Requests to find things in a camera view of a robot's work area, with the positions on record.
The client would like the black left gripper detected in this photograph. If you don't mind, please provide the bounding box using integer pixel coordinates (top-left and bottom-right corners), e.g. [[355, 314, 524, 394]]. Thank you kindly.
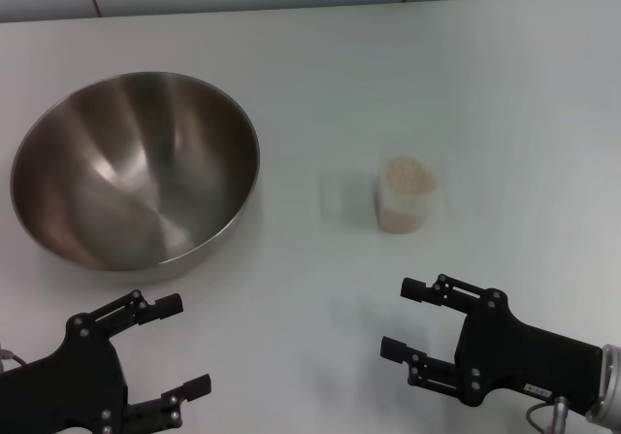
[[0, 288, 213, 434]]

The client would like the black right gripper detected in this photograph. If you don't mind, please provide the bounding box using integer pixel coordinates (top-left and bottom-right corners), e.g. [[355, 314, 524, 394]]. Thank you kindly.
[[379, 273, 604, 414]]

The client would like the stainless steel mixing bowl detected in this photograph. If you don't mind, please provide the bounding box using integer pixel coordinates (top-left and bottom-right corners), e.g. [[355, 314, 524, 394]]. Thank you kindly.
[[9, 71, 262, 285]]

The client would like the right gripper connector cable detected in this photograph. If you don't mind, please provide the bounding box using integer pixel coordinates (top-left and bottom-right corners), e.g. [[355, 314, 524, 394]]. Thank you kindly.
[[528, 396, 570, 434]]

